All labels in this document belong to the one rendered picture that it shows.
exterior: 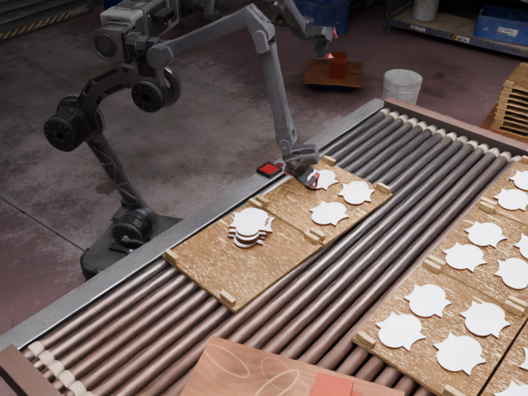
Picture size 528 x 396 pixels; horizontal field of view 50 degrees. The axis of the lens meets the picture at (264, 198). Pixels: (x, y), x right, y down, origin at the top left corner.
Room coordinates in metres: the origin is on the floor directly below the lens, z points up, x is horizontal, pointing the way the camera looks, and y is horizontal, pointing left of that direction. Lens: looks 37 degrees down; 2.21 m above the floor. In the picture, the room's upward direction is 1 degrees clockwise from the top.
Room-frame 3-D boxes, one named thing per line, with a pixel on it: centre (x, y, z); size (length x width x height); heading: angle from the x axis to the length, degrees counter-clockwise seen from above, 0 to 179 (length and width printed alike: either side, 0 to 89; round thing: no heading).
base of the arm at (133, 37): (1.90, 0.45, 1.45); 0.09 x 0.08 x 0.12; 163
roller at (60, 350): (1.69, 0.00, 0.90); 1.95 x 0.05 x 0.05; 139
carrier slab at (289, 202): (1.70, -0.23, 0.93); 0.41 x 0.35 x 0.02; 136
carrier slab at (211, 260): (1.40, 0.07, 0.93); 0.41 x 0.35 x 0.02; 136
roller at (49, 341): (1.72, 0.03, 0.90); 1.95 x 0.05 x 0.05; 139
